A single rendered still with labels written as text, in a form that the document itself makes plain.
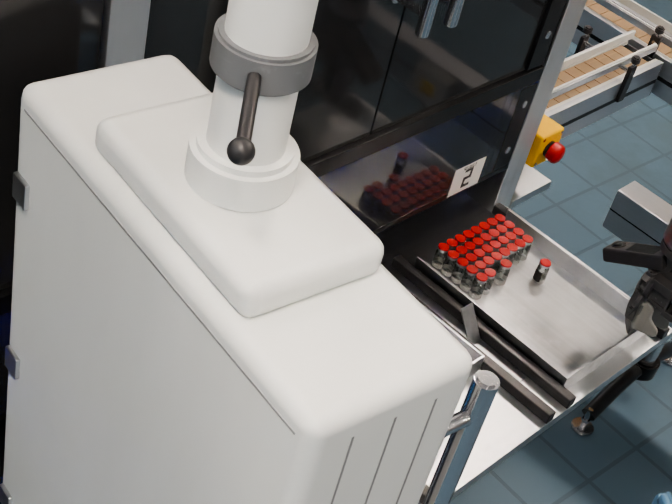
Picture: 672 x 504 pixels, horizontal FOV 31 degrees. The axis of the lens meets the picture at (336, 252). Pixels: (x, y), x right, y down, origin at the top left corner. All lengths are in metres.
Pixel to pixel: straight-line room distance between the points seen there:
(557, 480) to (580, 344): 1.04
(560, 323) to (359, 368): 1.19
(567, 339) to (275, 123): 1.19
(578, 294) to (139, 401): 1.20
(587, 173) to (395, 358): 3.21
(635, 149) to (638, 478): 1.52
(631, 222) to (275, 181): 2.18
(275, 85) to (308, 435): 0.28
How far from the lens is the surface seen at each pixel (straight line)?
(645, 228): 3.15
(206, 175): 1.05
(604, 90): 2.74
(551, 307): 2.19
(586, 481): 3.18
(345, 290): 1.06
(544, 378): 2.03
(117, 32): 1.36
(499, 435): 1.94
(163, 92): 1.25
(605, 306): 2.24
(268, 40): 0.98
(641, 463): 3.29
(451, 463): 1.20
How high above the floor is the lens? 2.25
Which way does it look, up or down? 40 degrees down
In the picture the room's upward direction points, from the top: 15 degrees clockwise
